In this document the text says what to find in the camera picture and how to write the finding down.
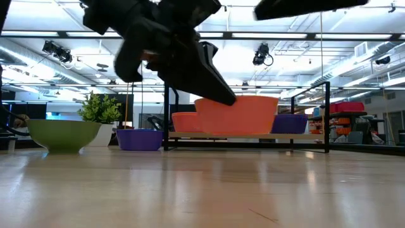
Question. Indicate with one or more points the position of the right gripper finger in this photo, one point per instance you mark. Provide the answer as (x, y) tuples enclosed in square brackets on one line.
[(278, 14), (281, 5)]

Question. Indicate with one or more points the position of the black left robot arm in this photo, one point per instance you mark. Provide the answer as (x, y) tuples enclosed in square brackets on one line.
[(4, 12)]

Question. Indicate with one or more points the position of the black metal rig frame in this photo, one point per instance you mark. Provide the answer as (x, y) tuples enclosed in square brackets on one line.
[(364, 148)]

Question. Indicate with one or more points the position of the orange plastic mini bowl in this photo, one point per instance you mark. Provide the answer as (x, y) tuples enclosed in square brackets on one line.
[(186, 123), (253, 117)]

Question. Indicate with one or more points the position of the black overhead crossbar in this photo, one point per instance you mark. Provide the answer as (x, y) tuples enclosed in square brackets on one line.
[(228, 35)]

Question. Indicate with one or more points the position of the person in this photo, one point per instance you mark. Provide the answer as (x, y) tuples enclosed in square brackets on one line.
[(21, 121)]

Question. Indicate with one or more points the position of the red storage bins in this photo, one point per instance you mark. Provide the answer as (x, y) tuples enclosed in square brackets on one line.
[(346, 107)]

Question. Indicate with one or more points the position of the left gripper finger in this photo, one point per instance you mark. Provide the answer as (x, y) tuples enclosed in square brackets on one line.
[(196, 79), (209, 52)]

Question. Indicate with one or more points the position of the black overhead camera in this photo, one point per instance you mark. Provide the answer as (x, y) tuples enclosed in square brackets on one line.
[(261, 54)]

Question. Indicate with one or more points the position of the green plant white pot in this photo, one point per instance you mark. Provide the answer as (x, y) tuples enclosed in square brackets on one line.
[(99, 109)]

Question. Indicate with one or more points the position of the black ceiling camera cluster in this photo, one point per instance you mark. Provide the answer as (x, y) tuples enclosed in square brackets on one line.
[(57, 52)]

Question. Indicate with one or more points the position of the floral green mini bowl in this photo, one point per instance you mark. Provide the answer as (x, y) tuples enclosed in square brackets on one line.
[(63, 136)]

